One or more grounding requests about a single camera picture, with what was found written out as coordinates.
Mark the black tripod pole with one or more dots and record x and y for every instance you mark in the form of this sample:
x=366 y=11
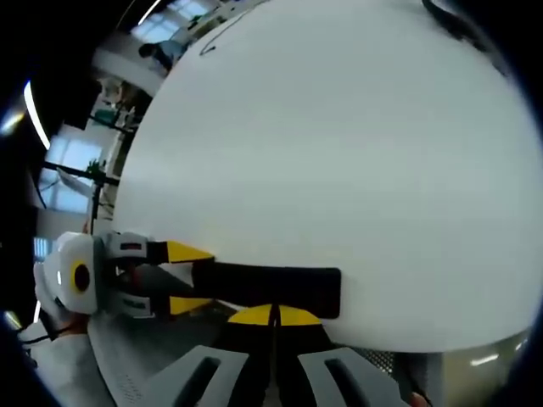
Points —
x=80 y=171

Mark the person's right hand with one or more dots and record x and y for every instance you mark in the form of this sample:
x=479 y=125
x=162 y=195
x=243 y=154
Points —
x=419 y=400

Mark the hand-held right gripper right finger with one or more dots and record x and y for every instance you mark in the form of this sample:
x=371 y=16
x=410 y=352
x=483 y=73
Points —
x=309 y=373

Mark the ceiling light strip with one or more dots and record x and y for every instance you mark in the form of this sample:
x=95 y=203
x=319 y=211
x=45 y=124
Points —
x=36 y=114

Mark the black remote control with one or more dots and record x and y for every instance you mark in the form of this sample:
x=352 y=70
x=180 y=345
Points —
x=275 y=286

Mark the black curved headset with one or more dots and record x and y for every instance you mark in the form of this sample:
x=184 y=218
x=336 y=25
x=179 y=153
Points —
x=445 y=19

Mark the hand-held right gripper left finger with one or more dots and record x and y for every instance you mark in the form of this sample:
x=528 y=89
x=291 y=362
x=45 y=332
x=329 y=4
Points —
x=237 y=373

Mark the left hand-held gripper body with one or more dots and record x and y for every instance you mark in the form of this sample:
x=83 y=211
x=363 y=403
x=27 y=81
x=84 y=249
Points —
x=72 y=275

